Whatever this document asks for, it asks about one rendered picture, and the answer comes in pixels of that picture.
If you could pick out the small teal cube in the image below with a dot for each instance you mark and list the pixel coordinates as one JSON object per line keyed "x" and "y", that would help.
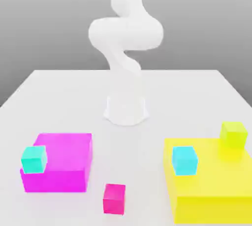
{"x": 33, "y": 161}

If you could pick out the small lime cube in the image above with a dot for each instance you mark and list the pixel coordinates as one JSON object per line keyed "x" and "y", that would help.
{"x": 234, "y": 135}

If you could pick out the small cyan cube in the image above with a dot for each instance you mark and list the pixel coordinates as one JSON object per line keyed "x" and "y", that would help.
{"x": 184, "y": 162}

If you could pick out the small pink cube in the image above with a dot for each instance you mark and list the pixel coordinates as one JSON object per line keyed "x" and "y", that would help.
{"x": 114, "y": 199}

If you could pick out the large magenta box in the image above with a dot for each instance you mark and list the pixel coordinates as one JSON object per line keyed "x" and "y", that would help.
{"x": 67, "y": 155}

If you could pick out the large yellow box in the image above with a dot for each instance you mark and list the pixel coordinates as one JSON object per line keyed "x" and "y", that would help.
{"x": 212, "y": 190}

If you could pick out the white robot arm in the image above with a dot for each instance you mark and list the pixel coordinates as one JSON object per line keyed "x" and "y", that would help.
{"x": 126, "y": 33}

